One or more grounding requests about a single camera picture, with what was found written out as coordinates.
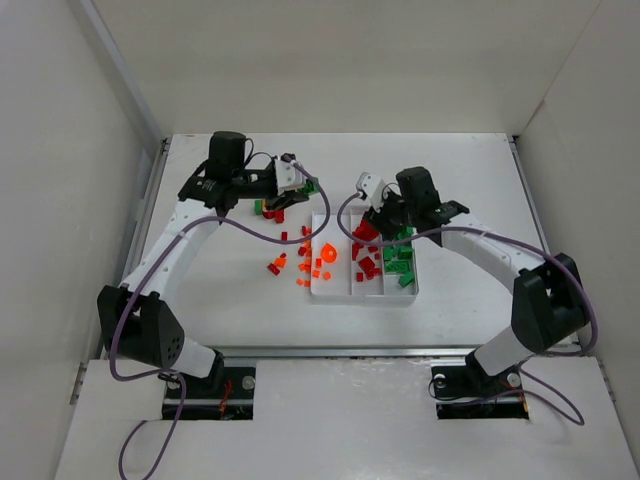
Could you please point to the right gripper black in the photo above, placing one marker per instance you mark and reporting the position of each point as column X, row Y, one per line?
column 382, row 220

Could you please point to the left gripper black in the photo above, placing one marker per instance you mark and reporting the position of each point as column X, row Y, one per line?
column 273, row 195

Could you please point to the red half-round lego base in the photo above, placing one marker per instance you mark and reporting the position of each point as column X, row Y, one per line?
column 365, row 233

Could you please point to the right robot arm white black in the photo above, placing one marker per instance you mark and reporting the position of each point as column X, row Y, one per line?
column 548, row 301

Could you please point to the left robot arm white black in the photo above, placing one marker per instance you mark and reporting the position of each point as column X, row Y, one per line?
column 136, row 318

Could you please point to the white three-compartment tray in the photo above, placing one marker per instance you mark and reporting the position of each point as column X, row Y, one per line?
column 358, row 275

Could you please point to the green lego brick in tray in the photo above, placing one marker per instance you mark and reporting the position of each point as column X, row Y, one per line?
column 406, row 279

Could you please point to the dark red lego brick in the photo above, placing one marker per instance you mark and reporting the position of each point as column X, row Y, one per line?
column 273, row 269

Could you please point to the orange round lego piece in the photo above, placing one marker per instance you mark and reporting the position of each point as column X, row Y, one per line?
column 328, row 254

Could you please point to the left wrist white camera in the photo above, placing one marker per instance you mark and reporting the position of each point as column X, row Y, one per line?
column 288, row 177

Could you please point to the wrist white camera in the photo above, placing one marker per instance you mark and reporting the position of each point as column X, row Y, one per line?
column 370, row 187
column 288, row 177

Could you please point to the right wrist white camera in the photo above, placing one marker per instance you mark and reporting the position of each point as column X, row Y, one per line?
column 370, row 187

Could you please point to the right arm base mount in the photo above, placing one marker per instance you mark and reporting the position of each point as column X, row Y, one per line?
column 462, row 393

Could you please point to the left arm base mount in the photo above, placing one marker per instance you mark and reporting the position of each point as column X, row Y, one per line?
column 227, row 395

